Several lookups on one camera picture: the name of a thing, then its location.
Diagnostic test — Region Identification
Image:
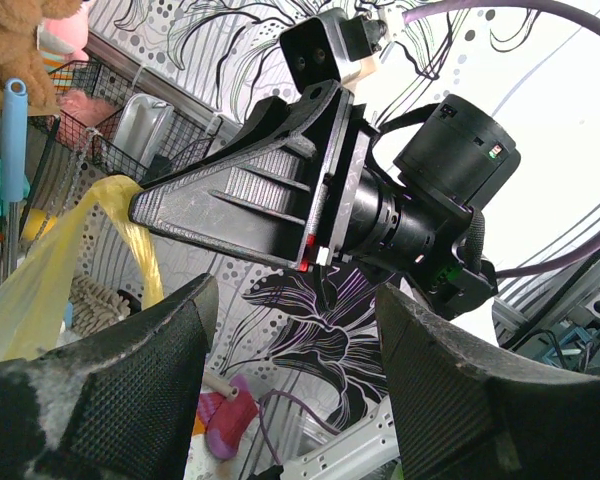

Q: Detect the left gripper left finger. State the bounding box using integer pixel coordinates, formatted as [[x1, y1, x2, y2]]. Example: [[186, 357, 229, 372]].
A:
[[29, 274, 219, 479]]

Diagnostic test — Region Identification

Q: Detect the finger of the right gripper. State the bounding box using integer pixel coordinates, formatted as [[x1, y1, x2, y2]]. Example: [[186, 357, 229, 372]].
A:
[[129, 144, 330, 265], [144, 97, 305, 188]]

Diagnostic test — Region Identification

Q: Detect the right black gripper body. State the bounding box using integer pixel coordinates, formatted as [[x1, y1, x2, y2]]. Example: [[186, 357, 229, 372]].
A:
[[301, 81, 375, 267]]

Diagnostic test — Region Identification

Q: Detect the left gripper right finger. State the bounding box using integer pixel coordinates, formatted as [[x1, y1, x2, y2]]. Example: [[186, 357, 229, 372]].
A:
[[375, 285, 580, 479]]

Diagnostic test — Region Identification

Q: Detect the yellow trash bag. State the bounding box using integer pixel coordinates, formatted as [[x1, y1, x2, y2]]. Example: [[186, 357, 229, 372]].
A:
[[0, 175, 165, 362]]

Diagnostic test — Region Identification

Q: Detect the grey fluffy duster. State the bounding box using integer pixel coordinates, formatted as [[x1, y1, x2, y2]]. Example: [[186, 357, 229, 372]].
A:
[[69, 274, 131, 337]]

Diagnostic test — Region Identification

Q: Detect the silver foil pouch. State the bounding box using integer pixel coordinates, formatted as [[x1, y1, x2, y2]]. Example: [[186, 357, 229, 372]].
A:
[[112, 93, 174, 168]]

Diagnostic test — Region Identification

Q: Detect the yellow duck plush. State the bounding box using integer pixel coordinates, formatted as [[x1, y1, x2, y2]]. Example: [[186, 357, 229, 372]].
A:
[[22, 208, 57, 242]]

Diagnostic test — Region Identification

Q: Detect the pink plush toy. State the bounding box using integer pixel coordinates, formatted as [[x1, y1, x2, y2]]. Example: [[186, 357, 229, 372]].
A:
[[38, 1, 93, 69]]

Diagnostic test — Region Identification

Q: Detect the blue floor mop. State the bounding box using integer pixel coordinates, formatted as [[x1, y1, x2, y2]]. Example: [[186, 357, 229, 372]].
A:
[[1, 78, 28, 282]]

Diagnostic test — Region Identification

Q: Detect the brown teddy bear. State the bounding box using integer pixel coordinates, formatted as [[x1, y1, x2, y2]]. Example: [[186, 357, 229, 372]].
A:
[[0, 0, 82, 113]]

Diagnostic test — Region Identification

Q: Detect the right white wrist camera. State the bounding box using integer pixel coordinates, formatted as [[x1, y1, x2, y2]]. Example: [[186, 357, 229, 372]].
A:
[[279, 7, 388, 93]]

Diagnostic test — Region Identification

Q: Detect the black wire basket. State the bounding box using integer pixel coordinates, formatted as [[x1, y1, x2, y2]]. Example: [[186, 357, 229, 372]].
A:
[[31, 60, 213, 184]]

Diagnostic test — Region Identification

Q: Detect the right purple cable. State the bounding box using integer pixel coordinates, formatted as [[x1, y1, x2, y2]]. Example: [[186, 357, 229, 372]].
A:
[[402, 0, 600, 279]]

